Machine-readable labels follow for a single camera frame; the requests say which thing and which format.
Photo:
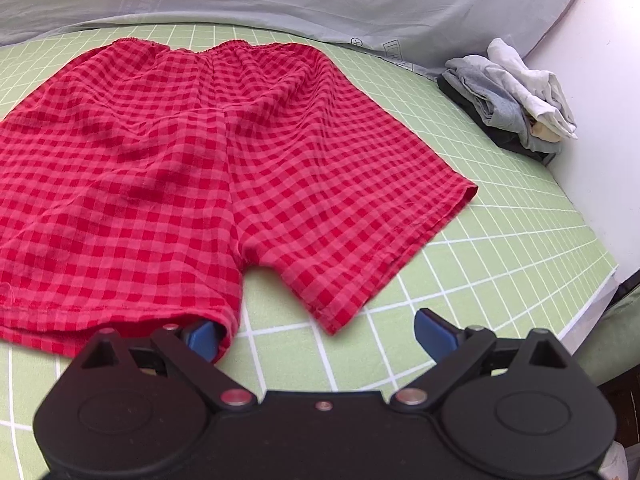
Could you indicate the white crumpled garment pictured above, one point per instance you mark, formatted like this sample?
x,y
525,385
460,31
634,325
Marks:
x,y
530,87

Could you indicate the red checkered shorts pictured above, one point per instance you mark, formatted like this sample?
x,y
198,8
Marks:
x,y
175,170

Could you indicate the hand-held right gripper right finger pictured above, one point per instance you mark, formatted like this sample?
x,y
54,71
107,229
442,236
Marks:
x,y
433,334

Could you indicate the black folded garment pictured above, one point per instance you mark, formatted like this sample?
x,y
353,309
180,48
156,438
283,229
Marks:
x,y
500,132

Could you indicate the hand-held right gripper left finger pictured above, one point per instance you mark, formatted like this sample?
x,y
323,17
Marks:
x,y
204,339

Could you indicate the grey folded garment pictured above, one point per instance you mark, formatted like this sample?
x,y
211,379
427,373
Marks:
x,y
492,97

